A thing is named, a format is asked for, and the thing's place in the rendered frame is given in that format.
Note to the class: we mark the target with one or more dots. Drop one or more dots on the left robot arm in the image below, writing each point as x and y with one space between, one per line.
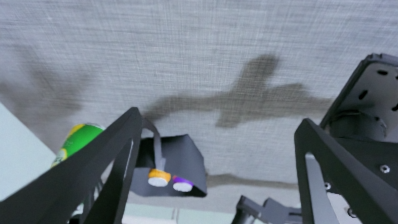
245 215

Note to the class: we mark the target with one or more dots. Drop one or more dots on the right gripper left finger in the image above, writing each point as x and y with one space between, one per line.
55 195

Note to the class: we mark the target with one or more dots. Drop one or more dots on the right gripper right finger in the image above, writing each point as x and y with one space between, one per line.
371 199

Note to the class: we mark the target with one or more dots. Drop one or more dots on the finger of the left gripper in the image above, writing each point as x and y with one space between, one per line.
91 198

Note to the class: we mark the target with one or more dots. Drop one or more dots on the black tote bag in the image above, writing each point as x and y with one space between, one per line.
177 156

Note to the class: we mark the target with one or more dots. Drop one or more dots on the purple drink can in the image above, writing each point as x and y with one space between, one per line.
181 184

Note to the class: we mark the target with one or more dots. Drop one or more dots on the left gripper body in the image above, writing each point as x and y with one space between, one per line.
75 219

